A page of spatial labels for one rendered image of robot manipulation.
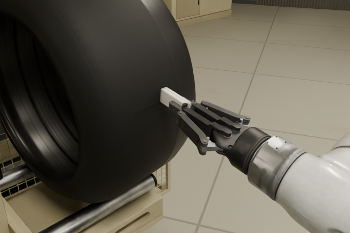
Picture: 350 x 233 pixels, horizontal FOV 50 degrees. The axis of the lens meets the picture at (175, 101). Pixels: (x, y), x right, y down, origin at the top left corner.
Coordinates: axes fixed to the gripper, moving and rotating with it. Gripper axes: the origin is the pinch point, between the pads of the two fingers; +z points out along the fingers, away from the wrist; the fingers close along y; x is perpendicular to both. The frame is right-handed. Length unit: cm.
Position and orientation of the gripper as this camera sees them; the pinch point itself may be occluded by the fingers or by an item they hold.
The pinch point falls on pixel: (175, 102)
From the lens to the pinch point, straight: 72.4
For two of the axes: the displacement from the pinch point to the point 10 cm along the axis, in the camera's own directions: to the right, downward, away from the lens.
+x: -1.0, 8.4, 5.3
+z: -6.9, -4.4, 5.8
